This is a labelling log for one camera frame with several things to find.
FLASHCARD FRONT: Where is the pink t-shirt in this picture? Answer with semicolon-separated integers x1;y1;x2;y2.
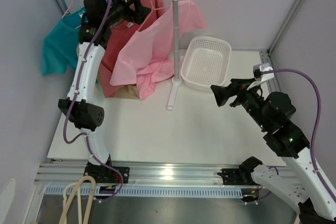
109;0;209;100

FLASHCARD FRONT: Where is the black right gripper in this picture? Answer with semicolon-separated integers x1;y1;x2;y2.
210;78;269;131

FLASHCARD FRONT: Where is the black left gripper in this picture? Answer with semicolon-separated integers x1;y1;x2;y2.
102;0;151;26

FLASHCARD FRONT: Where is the white slotted cable duct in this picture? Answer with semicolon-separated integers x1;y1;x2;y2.
44;185;243;199

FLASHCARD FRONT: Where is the aluminium mounting rail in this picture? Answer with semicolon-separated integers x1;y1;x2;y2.
34;160;238;187

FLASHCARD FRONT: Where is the beige wooden hangers left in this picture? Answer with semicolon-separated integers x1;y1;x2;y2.
58;176;97;224

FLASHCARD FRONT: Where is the tan t-shirt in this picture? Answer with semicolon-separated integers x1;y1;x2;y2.
97;21;140;100

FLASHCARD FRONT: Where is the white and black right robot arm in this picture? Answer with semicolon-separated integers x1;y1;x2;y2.
211;79;335;223

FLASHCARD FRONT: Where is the coral red t-shirt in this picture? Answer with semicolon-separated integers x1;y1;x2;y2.
98;0;164;99

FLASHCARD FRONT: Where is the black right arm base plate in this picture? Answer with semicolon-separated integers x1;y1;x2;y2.
217;168;258;186

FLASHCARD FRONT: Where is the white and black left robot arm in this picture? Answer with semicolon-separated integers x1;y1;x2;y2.
58;0;151;183

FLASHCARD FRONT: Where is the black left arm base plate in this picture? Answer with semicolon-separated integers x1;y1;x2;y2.
84;162;130;184

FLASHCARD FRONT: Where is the pink wire hanger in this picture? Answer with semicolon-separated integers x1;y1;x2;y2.
138;0;170;31

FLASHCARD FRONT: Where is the white perforated plastic basket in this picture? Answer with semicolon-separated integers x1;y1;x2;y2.
181;36;232;92

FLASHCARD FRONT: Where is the teal t-shirt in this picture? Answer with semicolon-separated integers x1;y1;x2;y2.
41;0;111;76

